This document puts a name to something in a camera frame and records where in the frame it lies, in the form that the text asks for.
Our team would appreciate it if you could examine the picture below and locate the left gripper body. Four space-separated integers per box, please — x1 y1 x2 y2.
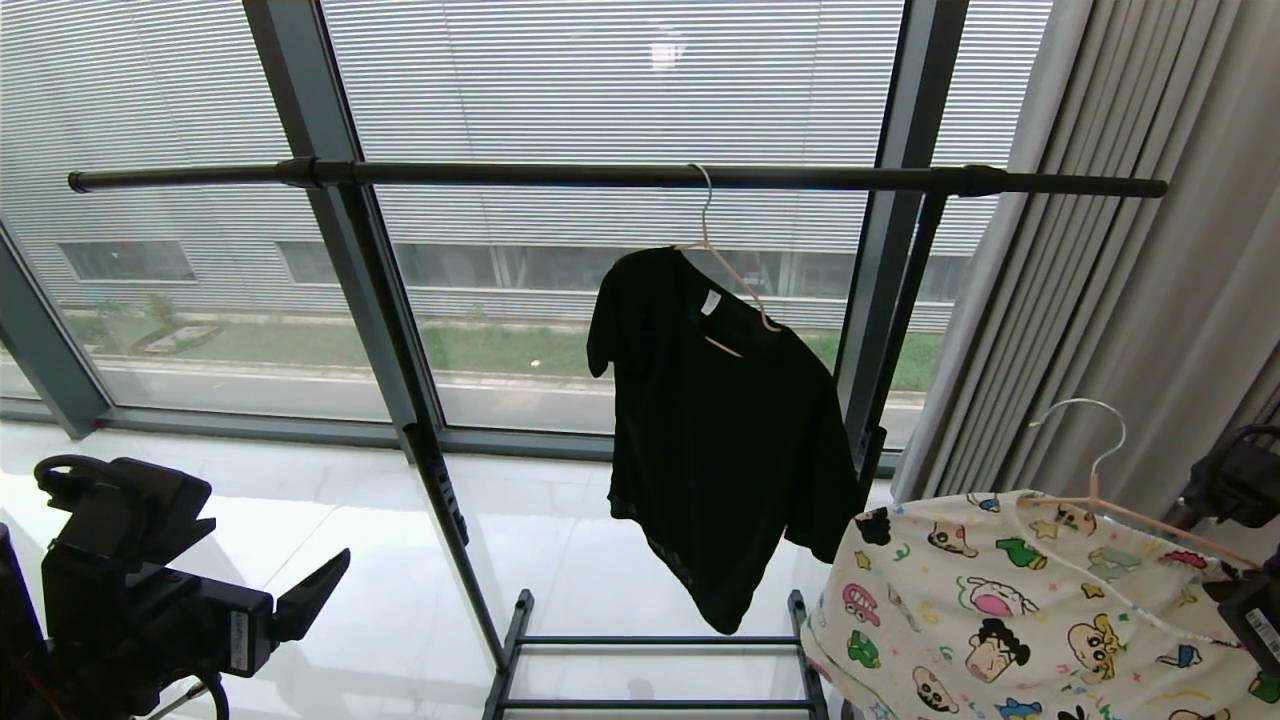
41 559 277 692

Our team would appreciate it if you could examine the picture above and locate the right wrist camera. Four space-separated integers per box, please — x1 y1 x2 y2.
1178 424 1280 532

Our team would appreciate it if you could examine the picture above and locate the pink clothes hanger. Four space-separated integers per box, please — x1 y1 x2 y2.
674 164 784 360
1018 397 1267 572

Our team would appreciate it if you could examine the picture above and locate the black cable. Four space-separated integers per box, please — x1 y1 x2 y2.
150 671 232 720

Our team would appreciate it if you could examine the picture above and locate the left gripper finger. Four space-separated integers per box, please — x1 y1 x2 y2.
271 547 352 644

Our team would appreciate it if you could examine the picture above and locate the window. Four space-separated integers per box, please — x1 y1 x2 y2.
0 0 1056 466

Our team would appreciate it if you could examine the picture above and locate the beige curtain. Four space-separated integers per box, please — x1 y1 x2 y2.
890 0 1280 561

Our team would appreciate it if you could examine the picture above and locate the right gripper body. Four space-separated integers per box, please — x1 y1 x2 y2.
1203 558 1280 683

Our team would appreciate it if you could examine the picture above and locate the black clothes rack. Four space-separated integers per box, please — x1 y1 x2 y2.
67 158 1170 720

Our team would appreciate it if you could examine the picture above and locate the cream printed garment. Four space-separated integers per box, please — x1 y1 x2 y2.
799 488 1280 720

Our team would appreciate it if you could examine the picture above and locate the black t-shirt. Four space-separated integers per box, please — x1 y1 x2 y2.
585 245 864 637

